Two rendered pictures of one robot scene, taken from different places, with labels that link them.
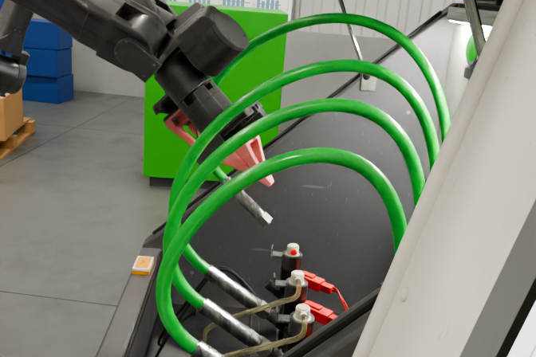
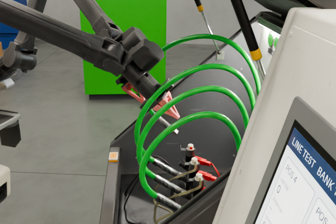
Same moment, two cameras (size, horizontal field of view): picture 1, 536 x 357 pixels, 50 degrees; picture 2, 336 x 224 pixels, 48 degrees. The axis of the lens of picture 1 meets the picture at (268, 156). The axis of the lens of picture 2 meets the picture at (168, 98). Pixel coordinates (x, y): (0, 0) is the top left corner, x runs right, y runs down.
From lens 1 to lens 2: 31 cm
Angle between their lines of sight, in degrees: 5
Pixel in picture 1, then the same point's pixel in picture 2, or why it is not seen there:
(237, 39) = (159, 54)
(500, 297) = (266, 174)
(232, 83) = not seen: hidden behind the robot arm
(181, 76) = (133, 72)
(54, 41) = not seen: hidden behind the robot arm
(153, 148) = (90, 77)
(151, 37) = (119, 56)
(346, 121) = (210, 75)
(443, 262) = (252, 161)
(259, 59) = (151, 17)
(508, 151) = (269, 125)
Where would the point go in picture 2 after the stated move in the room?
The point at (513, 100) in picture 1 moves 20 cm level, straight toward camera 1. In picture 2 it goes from (271, 108) to (250, 168)
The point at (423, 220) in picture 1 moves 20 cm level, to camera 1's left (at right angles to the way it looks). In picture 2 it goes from (245, 143) to (136, 143)
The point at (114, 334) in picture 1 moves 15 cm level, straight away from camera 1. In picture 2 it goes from (108, 192) to (101, 167)
